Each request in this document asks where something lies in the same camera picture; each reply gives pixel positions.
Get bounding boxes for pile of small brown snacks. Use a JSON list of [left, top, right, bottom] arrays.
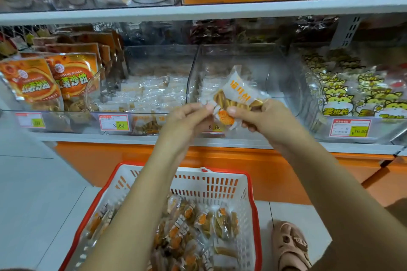
[[86, 194, 243, 271]]

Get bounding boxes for small brown snack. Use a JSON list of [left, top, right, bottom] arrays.
[[206, 67, 271, 132]]

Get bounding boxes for orange shelf base panel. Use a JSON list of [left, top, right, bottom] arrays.
[[54, 142, 407, 208]]

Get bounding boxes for yellow hamster snack packets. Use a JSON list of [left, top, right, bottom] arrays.
[[302, 48, 407, 119]]

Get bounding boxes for person's right leg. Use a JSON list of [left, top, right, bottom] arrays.
[[315, 196, 407, 271]]

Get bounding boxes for stack of orange packets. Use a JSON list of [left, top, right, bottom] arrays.
[[0, 29, 125, 113]]

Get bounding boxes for white snack shelf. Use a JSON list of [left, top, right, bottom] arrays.
[[0, 0, 407, 156]]

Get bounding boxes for person's right hand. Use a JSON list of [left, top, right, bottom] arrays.
[[227, 98, 300, 151]]

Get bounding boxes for person's left hand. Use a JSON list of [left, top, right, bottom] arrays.
[[156, 102, 217, 154]]

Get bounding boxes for person's right forearm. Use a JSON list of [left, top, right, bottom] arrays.
[[280, 128, 407, 271]]

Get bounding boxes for pink clog sandal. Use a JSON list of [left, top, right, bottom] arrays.
[[272, 220, 312, 271]]

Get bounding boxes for white wire mesh panel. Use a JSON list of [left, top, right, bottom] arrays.
[[0, 23, 39, 53]]

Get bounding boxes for white red-rimmed shopping basket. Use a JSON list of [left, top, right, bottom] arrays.
[[59, 163, 263, 271]]

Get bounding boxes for white yellow price tag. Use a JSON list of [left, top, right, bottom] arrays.
[[98, 113, 131, 133], [329, 118, 372, 139], [209, 123, 228, 135], [15, 111, 47, 130]]

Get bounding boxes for person's left forearm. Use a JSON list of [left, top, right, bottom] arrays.
[[79, 147, 192, 271]]

